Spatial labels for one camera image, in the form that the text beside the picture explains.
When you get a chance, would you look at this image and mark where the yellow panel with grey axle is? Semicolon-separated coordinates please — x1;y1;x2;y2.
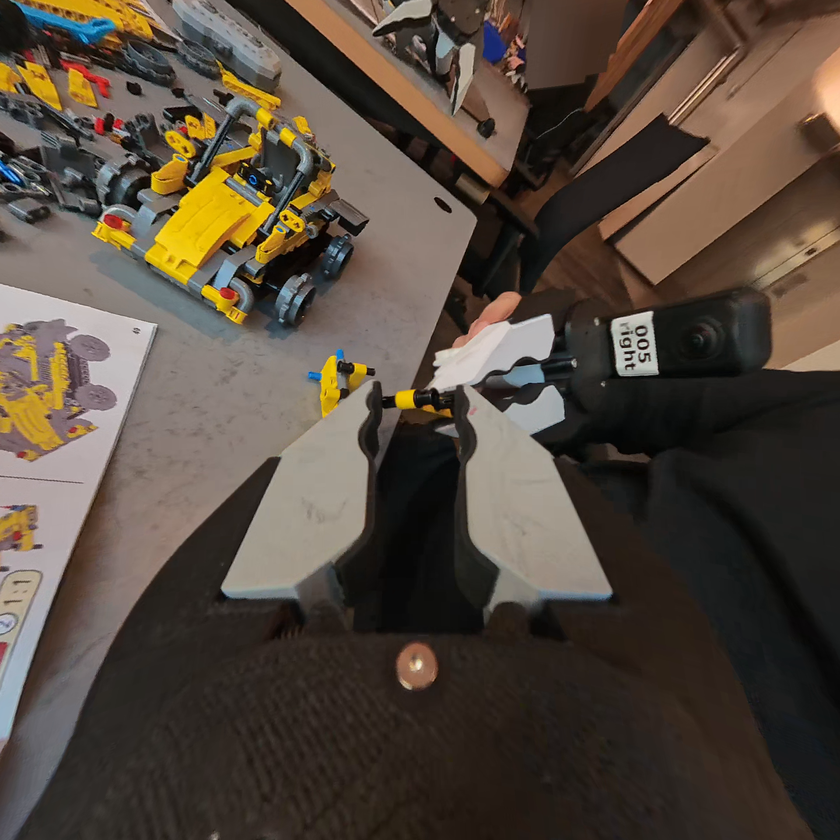
308;350;376;419

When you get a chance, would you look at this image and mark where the person's right forearm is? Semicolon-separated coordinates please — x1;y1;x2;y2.
571;367;840;460

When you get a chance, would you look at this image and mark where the spare grey black gripper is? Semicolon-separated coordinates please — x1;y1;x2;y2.
372;0;487;116

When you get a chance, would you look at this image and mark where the long wood-edged table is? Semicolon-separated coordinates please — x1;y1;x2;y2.
289;0;529;188

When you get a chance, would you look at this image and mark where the long blue brick piece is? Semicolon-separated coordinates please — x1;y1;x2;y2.
25;12;118;46

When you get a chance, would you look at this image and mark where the black flat panel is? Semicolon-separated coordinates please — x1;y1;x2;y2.
518;115;711;296

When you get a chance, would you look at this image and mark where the pile of loose brick pieces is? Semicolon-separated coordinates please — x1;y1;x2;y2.
0;0;283;224

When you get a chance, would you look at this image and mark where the brick instruction booklet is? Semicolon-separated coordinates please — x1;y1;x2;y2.
0;283;158;749

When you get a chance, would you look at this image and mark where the person's black clothing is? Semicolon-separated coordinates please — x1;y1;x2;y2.
394;367;840;840

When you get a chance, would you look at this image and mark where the wall lamp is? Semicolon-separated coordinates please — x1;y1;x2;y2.
802;113;840;153

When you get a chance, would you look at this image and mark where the yellow grey brick vehicle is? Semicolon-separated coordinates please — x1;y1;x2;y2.
92;97;370;327

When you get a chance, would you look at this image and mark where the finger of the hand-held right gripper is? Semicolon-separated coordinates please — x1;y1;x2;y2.
502;384;567;435
430;314;559;395

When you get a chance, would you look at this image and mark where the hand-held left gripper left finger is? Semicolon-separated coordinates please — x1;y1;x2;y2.
222;381;383;621

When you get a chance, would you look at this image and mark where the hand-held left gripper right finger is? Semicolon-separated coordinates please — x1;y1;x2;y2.
456;386;614;624

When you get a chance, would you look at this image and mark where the person's right hand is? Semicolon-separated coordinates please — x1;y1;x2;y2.
469;292;524;337

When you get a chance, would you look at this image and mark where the grey brick battery box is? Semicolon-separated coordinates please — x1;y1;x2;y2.
172;0;283;91

